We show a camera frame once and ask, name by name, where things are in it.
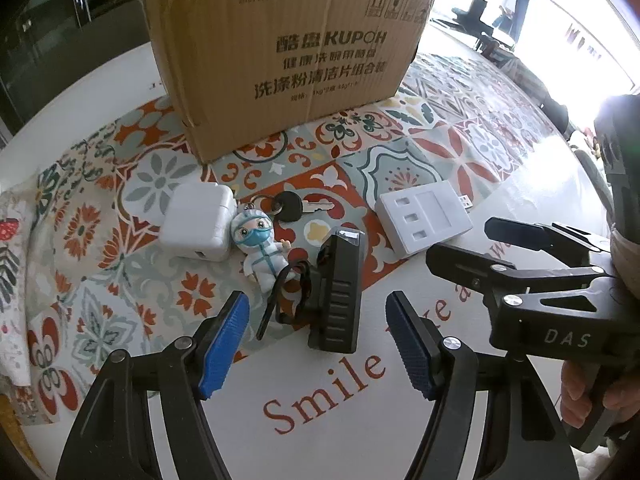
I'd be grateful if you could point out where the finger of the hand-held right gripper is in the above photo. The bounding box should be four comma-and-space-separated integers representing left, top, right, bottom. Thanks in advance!
484, 217, 614, 262
426, 242, 617, 307

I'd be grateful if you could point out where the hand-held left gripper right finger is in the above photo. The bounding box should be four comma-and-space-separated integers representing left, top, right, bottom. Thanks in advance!
385, 290, 579, 480

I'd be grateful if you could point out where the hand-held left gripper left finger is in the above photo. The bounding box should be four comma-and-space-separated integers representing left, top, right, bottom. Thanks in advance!
55, 291, 251, 480

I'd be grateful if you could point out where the black bike light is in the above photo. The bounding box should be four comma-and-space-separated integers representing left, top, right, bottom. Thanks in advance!
256, 228, 366, 354

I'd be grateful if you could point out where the brown cardboard box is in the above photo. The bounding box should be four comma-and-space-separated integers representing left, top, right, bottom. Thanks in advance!
140, 0, 440, 163

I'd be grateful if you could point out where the person's right hand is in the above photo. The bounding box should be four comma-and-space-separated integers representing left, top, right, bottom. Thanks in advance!
559, 360, 640, 429

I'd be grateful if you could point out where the white usb hub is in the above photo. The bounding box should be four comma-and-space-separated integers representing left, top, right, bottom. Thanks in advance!
375, 183, 474, 255

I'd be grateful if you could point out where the white power charger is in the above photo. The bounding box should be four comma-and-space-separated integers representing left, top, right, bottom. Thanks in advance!
159, 182, 236, 262

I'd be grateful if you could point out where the dark side chair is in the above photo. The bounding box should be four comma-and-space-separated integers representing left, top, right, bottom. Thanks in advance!
537, 90, 601, 156

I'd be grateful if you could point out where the black-headed key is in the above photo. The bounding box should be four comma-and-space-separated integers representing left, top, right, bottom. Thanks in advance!
272, 191, 334, 224

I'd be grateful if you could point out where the patterned tile table runner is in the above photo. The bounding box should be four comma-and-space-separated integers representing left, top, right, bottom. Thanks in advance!
0, 50, 571, 426

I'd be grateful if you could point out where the floral fabric tissue cover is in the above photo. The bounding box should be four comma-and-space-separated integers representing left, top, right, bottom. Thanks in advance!
0, 175, 39, 391

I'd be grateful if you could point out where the dark sliding glass door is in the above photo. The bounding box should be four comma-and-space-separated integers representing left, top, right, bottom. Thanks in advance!
0, 0, 147, 136

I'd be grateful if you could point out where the medic figure keychain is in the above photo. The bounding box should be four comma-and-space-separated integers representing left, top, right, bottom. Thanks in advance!
230, 194, 294, 294

